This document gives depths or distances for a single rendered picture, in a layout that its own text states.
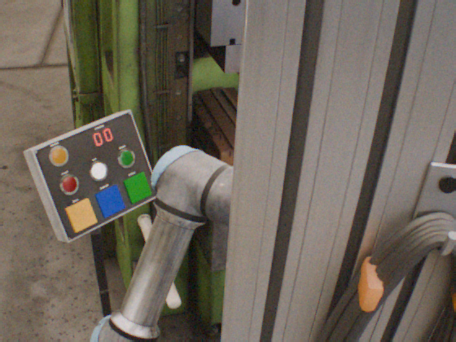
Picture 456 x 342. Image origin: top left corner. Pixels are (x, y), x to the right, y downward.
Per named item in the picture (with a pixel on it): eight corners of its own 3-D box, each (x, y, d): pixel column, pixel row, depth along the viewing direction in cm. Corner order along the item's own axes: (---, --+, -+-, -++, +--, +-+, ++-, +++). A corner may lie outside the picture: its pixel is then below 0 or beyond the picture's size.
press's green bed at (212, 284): (284, 323, 248) (299, 252, 221) (208, 343, 237) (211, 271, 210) (243, 246, 291) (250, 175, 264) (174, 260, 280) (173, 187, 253)
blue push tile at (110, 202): (125, 207, 160) (116, 184, 158) (105, 218, 156) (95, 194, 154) (122, 207, 162) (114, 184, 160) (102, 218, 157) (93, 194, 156)
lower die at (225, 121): (273, 159, 196) (275, 138, 191) (219, 167, 190) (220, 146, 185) (232, 103, 228) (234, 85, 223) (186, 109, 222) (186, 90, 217)
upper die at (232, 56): (282, 67, 175) (286, 41, 170) (224, 73, 170) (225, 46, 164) (238, 23, 208) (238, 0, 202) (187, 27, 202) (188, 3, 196)
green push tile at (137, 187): (152, 194, 166) (144, 171, 164) (132, 204, 162) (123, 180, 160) (149, 194, 167) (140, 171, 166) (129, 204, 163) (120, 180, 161)
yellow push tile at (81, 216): (98, 221, 154) (88, 198, 153) (76, 232, 150) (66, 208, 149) (95, 221, 155) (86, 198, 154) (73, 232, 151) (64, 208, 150)
